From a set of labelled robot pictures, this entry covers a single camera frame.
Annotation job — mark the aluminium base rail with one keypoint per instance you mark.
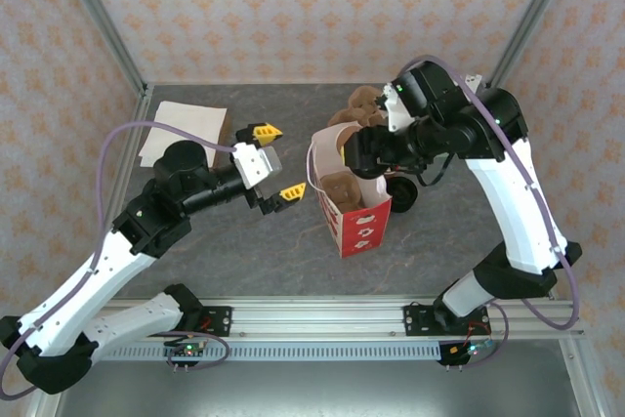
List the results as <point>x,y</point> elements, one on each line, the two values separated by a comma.
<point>317,321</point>

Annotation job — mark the white wrapped straw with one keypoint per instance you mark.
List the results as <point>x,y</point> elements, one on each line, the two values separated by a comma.
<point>477,80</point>
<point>469,84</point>

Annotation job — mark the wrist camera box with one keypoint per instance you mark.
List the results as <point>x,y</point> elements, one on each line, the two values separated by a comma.
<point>254,165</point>
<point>396,112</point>

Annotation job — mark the red and white gift bag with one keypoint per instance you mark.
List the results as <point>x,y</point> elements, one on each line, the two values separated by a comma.
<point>363,231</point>

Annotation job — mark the small circuit board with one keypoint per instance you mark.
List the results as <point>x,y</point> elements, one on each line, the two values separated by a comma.
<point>188,351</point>
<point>471,349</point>

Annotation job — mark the white napkin stack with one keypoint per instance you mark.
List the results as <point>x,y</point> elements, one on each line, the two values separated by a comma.
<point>185,116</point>

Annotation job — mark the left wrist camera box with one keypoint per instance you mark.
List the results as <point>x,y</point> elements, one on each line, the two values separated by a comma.
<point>254,165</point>

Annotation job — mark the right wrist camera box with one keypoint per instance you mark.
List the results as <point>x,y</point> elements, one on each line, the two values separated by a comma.
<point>396,112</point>

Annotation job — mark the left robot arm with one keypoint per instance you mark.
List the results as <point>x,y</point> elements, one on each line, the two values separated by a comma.
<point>73,290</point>

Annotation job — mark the black plastic lid stack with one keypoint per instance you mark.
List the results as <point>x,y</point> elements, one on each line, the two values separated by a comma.
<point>404,195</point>

